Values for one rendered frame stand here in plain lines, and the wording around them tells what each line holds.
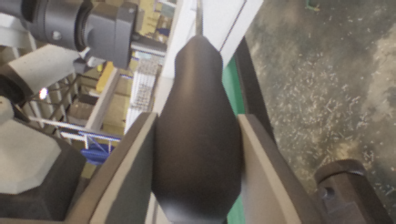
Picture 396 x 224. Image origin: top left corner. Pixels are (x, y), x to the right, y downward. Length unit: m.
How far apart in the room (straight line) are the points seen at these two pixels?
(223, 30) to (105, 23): 0.19
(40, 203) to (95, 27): 0.26
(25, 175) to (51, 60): 0.35
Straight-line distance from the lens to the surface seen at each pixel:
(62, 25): 0.37
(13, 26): 0.42
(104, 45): 0.38
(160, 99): 0.26
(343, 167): 0.97
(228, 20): 0.25
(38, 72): 0.62
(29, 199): 0.34
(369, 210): 0.92
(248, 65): 0.27
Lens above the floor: 0.95
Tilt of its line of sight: 15 degrees down
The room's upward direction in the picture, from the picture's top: 76 degrees counter-clockwise
